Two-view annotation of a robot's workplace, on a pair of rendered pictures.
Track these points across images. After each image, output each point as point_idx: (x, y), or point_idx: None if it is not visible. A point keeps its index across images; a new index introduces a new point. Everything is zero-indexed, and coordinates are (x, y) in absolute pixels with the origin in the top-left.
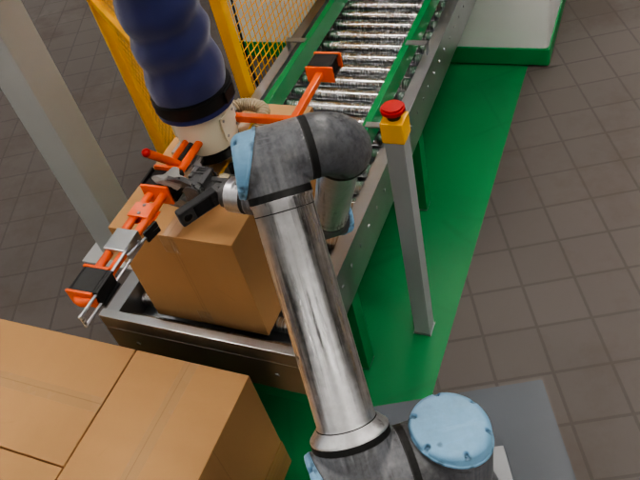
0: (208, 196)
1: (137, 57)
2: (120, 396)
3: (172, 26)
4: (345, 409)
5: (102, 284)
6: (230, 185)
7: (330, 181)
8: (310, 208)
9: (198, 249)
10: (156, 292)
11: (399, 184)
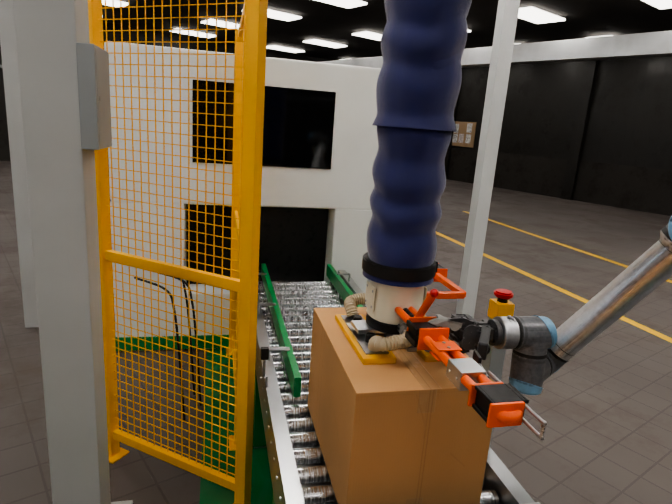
0: (490, 331)
1: (401, 217)
2: None
3: (442, 190)
4: None
5: (520, 393)
6: (507, 319)
7: (671, 270)
8: None
9: (459, 399)
10: (364, 487)
11: (497, 360)
